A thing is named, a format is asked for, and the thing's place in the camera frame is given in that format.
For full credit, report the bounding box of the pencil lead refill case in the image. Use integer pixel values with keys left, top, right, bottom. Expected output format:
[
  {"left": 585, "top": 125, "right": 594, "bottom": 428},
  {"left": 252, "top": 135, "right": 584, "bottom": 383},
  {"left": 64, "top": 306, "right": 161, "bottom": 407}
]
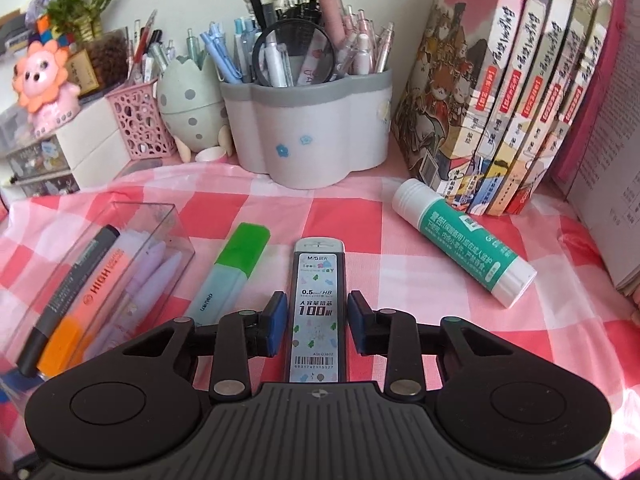
[{"left": 285, "top": 237, "right": 347, "bottom": 384}]

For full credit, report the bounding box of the green cap highlighter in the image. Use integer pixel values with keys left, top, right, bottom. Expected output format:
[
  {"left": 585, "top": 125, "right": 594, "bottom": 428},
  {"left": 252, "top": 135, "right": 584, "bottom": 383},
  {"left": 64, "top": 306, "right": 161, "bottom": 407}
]
[{"left": 184, "top": 222, "right": 270, "bottom": 326}]

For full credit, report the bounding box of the green white glue stick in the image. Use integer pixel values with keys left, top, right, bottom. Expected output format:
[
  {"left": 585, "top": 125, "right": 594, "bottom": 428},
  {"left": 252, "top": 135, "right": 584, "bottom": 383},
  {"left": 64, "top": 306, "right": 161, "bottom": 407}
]
[{"left": 392, "top": 179, "right": 537, "bottom": 309}]

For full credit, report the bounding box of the purple pen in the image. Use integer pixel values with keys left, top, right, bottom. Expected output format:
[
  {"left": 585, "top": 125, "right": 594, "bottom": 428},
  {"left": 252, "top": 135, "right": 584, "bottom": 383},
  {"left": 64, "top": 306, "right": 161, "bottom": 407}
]
[{"left": 96, "top": 242, "right": 182, "bottom": 351}]

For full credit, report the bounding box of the lilac character pen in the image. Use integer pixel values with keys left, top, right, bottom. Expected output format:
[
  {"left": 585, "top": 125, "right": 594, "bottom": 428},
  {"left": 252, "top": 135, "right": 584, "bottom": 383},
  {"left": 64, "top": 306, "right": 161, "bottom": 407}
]
[{"left": 102, "top": 242, "right": 166, "bottom": 314}]

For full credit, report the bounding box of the clear plastic organizer tray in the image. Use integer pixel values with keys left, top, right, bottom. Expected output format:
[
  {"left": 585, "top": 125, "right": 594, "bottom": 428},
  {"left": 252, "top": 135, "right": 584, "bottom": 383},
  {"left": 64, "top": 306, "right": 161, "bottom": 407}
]
[{"left": 1, "top": 202, "right": 194, "bottom": 404}]

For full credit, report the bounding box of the black marker pen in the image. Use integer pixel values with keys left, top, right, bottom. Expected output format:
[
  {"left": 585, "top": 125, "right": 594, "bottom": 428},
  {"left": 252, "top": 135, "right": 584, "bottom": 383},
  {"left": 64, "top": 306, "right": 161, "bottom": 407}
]
[{"left": 16, "top": 224, "right": 120, "bottom": 377}]

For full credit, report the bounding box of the orange highlighter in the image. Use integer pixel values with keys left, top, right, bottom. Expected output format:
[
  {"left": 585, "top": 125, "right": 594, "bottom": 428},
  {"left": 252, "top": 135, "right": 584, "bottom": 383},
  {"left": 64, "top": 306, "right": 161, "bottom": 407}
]
[{"left": 38, "top": 234, "right": 137, "bottom": 377}]

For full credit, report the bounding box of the white flower pen holder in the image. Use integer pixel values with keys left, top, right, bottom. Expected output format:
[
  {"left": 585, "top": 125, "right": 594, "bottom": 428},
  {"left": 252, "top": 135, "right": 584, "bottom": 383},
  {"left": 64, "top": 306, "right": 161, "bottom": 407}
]
[{"left": 220, "top": 70, "right": 393, "bottom": 190}]

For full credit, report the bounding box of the white spine cartoon book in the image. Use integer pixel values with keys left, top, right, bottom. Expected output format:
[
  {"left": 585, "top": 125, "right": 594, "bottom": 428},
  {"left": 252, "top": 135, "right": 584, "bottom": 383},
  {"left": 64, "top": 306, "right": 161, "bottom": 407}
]
[{"left": 508, "top": 0, "right": 615, "bottom": 214}]

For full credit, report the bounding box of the red pink checkered cloth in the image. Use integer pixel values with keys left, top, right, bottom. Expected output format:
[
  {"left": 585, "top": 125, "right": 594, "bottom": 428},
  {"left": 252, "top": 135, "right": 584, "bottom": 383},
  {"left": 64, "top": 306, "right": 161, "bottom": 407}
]
[{"left": 1, "top": 164, "right": 639, "bottom": 477}]

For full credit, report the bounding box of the green egg pen holder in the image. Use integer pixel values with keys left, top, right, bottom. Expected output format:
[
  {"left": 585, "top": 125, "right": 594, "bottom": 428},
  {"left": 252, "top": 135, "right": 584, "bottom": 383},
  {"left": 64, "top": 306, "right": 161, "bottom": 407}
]
[{"left": 157, "top": 56, "right": 234, "bottom": 162}]

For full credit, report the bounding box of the pink binder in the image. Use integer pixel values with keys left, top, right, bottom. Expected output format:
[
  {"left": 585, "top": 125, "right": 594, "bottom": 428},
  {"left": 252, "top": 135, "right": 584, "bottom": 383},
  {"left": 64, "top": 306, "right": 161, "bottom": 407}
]
[{"left": 549, "top": 0, "right": 627, "bottom": 195}]

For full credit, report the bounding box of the pink perforated pen holder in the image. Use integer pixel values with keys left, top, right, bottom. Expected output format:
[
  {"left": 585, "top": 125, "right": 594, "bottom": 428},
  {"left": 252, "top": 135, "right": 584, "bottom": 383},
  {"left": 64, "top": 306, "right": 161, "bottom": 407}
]
[{"left": 106, "top": 79, "right": 177, "bottom": 160}]

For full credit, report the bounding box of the white drawer organizer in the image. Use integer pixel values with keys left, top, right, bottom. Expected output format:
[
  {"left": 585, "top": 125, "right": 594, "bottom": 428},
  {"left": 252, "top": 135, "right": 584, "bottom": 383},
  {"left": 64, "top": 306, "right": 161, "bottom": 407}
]
[{"left": 1, "top": 98, "right": 130, "bottom": 204}]

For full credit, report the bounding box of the black magnifying glass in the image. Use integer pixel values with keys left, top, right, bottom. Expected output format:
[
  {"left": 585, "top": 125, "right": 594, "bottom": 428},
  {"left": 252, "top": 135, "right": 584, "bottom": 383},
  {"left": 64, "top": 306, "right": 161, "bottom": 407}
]
[{"left": 252, "top": 18, "right": 335, "bottom": 88}]

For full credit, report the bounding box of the pink lion toy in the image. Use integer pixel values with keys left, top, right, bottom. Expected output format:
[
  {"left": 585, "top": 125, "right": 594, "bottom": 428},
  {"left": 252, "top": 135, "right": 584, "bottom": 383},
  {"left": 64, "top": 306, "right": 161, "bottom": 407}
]
[{"left": 12, "top": 39, "right": 80, "bottom": 139}]

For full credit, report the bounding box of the pink spine cartoon book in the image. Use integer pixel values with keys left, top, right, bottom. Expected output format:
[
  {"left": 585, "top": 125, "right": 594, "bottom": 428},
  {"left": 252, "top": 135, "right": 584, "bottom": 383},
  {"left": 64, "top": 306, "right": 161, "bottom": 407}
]
[{"left": 490, "top": 0, "right": 597, "bottom": 216}]

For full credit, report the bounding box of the blue spine cartoon book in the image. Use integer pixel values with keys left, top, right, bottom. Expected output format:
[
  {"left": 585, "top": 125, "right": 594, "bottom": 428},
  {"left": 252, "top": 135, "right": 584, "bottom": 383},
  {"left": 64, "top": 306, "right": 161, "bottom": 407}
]
[{"left": 468, "top": 0, "right": 550, "bottom": 216}]

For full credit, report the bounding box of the green bamboo plant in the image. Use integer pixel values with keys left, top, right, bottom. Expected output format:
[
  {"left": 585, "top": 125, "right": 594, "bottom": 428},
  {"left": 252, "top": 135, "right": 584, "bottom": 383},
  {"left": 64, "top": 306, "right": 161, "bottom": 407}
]
[{"left": 47, "top": 0, "right": 114, "bottom": 44}]

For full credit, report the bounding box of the rubiks cube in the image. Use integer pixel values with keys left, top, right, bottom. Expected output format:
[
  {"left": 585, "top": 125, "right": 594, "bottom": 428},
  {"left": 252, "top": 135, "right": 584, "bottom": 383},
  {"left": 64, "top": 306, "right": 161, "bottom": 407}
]
[{"left": 36, "top": 14, "right": 74, "bottom": 48}]

